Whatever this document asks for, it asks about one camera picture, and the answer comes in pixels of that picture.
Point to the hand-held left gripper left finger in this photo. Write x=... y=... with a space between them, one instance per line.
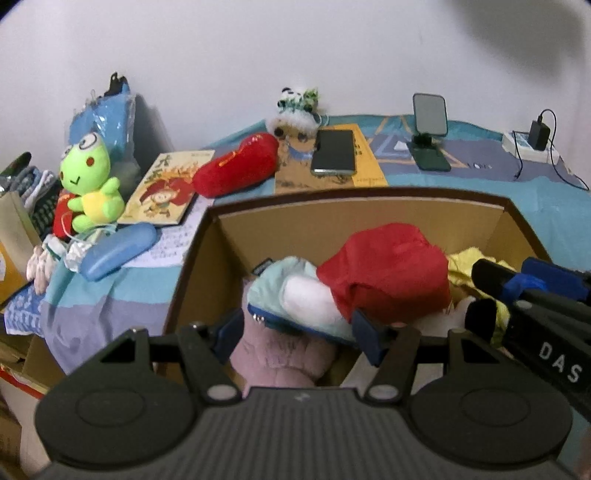
x=228 y=334

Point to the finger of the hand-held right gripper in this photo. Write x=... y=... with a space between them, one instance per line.
x=558 y=277
x=494 y=277

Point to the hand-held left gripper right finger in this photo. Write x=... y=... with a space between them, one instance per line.
x=367 y=337

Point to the yellow fluffy towel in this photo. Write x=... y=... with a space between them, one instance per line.
x=466 y=267

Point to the pink plush toy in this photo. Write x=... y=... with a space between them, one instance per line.
x=281 y=355

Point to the white plush toy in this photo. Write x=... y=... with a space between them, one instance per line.
x=443 y=325

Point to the red cloth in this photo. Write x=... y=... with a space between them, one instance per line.
x=388 y=267

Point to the light teal fabric pouch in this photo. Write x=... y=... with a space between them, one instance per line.
x=286 y=281

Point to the dark brown cardboard box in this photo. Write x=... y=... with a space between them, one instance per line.
x=207 y=258

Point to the striped teal purple bedsheet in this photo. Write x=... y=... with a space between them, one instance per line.
x=461 y=180

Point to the white paper sheet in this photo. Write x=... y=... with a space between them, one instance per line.
x=171 y=240

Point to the white power strip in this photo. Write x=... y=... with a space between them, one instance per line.
x=521 y=145

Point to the blue glasses case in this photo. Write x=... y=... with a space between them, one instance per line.
x=117 y=251

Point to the black charger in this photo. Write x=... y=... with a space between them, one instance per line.
x=538 y=134

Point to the cartoon picture book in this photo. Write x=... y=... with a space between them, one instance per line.
x=166 y=189

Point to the orange book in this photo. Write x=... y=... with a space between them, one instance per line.
x=369 y=166

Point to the red plush pillow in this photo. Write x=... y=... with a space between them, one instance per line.
x=235 y=164

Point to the dark green phone stand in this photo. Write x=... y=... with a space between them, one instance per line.
x=429 y=115

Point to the black smartphone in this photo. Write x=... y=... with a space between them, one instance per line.
x=333 y=152

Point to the small white doll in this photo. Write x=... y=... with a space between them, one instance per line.
x=46 y=265

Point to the plain brown cardboard box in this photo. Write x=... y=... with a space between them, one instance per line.
x=32 y=367

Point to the red plush ornament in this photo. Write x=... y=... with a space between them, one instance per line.
x=62 y=217

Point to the green frog plush toy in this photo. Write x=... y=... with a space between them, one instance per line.
x=90 y=184

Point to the blue patterned cloth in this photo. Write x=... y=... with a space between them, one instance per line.
x=23 y=316

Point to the small tan carton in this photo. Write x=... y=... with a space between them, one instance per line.
x=14 y=249

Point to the panda plush toy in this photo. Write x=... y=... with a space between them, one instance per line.
x=295 y=108

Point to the grey knitted cloth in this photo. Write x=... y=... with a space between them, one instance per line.
x=37 y=194

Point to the blue plastic bag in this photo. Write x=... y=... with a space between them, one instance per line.
x=106 y=115

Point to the black clip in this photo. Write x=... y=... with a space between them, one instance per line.
x=115 y=85

